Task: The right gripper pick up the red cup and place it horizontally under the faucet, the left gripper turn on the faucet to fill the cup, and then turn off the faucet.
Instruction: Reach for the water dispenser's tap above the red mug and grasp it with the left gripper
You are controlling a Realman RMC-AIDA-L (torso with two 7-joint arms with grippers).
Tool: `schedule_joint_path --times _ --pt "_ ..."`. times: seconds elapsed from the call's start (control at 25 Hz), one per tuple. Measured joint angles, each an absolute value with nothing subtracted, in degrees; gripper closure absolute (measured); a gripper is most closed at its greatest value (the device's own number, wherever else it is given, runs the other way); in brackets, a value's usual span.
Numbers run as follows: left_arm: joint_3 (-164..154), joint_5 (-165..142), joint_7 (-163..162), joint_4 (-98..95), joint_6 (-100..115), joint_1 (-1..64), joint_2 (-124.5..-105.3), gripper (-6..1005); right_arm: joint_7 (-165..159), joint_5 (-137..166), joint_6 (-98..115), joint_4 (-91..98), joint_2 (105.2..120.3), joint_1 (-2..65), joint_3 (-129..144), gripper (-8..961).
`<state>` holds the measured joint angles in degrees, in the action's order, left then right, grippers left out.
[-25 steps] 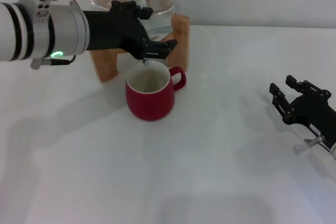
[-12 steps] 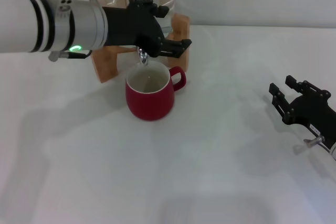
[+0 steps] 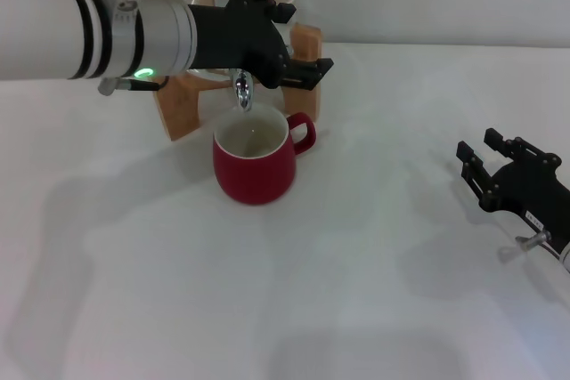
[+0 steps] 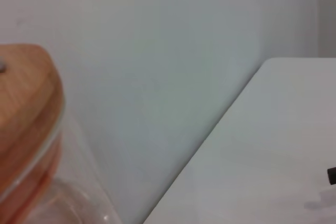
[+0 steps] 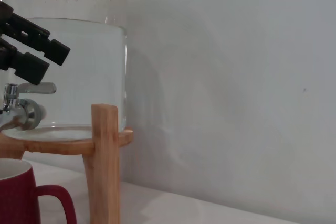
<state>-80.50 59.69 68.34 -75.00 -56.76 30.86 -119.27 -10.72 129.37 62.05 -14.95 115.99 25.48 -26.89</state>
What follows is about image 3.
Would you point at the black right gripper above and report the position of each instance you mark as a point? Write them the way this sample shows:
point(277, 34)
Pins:
point(534, 197)

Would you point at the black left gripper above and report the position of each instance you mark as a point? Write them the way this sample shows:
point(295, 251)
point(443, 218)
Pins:
point(236, 42)

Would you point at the red cup white inside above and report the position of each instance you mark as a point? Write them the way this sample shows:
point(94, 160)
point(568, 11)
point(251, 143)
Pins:
point(254, 175)

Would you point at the wooden dispenser stand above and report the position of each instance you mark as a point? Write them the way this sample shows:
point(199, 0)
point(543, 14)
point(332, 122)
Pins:
point(178, 108)

